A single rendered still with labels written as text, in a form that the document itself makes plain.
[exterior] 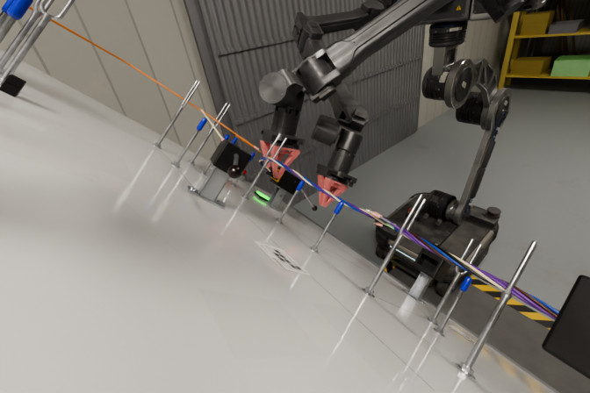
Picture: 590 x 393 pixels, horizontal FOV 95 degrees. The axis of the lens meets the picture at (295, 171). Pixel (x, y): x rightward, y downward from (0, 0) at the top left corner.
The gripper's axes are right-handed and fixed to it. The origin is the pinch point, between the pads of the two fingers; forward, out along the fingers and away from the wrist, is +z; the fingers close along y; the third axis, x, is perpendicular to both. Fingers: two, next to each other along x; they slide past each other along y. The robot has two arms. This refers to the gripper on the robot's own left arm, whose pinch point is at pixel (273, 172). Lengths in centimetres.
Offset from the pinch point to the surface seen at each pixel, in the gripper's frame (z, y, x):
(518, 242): 28, -12, 193
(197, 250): -2.4, 38.5, -24.3
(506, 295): -0.3, 45.5, 3.5
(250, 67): -43, -131, 34
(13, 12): -14.5, 25.0, -36.9
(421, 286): 15.1, 25.5, 26.9
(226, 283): -2.0, 41.6, -23.2
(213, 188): -2.2, 24.1, -19.8
